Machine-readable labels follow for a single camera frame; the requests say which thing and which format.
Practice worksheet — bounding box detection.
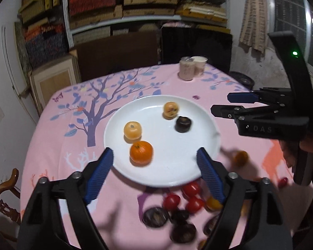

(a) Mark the brown wooden board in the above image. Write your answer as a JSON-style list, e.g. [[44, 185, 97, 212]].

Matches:
[[77, 31, 160, 83]]

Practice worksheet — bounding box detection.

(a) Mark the white paper cup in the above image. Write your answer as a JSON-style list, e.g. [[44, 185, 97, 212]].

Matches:
[[193, 56, 208, 78]]

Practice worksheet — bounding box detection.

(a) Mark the pale orange round fruit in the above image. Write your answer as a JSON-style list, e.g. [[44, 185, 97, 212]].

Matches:
[[124, 121, 142, 141]]

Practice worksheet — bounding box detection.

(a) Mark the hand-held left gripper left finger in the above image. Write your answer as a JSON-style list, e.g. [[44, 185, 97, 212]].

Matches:
[[17, 147, 114, 250]]

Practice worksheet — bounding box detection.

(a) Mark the brown wooden chair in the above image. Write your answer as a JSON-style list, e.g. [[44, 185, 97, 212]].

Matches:
[[0, 168, 21, 243]]

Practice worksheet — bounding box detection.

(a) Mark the orange mandarin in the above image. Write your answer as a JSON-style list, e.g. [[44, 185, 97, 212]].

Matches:
[[130, 141, 154, 166]]

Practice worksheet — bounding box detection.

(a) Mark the window with metal grille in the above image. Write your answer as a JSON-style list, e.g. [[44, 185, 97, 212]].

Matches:
[[271, 0, 313, 76]]

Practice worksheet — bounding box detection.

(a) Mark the pile of patterned boxes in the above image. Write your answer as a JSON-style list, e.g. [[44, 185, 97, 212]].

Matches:
[[18, 0, 69, 69]]

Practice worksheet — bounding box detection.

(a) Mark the black flat panel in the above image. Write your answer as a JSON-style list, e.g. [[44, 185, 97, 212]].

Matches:
[[160, 26, 233, 75]]

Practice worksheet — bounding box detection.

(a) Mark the white metal shelf unit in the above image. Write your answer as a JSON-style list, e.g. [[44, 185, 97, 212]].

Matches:
[[63, 0, 229, 48]]

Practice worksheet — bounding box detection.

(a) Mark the spotted yellow round fruit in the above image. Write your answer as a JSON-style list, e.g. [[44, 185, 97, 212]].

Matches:
[[163, 102, 179, 120]]

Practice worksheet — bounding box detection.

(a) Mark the white oval plate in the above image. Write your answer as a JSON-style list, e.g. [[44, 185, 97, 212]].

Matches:
[[103, 95, 221, 188]]

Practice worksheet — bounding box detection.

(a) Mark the yellow orange tomato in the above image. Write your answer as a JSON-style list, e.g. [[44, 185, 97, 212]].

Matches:
[[206, 196, 223, 211]]

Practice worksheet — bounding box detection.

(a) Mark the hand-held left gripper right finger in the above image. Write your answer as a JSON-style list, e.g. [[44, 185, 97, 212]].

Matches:
[[196, 147, 294, 250]]

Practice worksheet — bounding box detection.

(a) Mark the pink drink can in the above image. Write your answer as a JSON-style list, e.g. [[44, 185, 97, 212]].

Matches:
[[179, 57, 196, 81]]

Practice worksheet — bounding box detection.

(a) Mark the pink deer print tablecloth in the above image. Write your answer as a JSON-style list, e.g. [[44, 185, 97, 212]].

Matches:
[[19, 64, 313, 250]]

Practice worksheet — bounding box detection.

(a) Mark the dark round object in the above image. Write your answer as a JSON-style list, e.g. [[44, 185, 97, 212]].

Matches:
[[228, 71, 255, 89]]

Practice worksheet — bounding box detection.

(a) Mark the stack of woven flat boxes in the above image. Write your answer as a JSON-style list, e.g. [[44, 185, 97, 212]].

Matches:
[[68, 0, 228, 45]]

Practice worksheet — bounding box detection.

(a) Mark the large dark water chestnut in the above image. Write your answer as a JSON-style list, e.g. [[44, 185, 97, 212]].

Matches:
[[143, 207, 171, 228]]

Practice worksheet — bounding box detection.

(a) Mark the beige checked curtain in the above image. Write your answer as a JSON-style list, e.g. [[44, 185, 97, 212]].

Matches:
[[239, 0, 271, 53]]

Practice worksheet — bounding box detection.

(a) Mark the small orange fruit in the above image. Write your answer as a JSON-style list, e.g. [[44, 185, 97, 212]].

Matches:
[[233, 150, 249, 166]]

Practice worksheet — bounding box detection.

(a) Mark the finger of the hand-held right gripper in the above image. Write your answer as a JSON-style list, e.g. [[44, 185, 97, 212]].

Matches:
[[210, 105, 254, 122], [227, 87, 294, 108]]

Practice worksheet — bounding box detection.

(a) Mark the light wooden picture frame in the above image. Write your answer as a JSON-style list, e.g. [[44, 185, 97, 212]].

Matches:
[[29, 55, 80, 115]]

